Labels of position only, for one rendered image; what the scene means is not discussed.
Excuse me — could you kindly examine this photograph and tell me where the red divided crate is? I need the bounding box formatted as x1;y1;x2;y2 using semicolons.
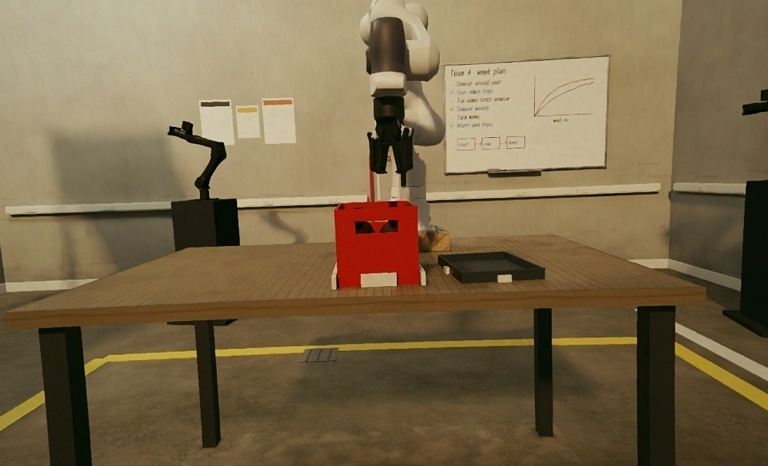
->
334;201;420;288

